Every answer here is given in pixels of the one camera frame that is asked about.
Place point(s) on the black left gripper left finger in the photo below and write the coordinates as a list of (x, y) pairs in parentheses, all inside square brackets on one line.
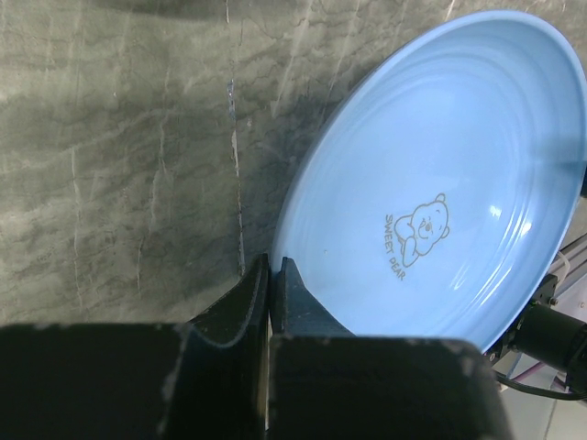
[(202, 379)]

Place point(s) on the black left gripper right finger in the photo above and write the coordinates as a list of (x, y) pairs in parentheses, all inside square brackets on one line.
[(326, 383)]

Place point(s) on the blue plastic plate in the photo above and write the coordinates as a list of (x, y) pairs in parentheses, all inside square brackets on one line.
[(437, 195)]

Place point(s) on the aluminium rail frame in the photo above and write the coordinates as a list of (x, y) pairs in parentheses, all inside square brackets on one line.
[(571, 264)]

